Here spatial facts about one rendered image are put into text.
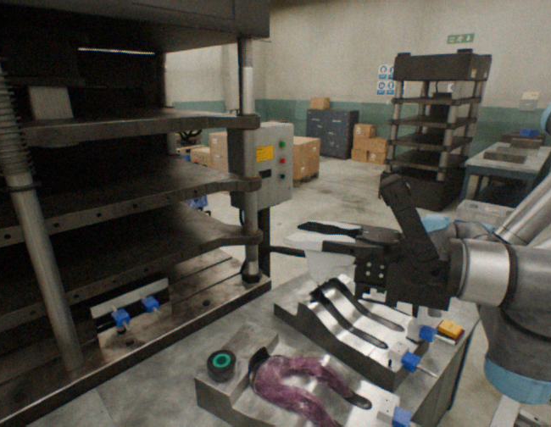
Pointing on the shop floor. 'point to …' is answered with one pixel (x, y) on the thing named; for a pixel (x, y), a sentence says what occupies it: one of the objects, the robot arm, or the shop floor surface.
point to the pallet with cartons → (305, 159)
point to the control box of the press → (268, 169)
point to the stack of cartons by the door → (368, 145)
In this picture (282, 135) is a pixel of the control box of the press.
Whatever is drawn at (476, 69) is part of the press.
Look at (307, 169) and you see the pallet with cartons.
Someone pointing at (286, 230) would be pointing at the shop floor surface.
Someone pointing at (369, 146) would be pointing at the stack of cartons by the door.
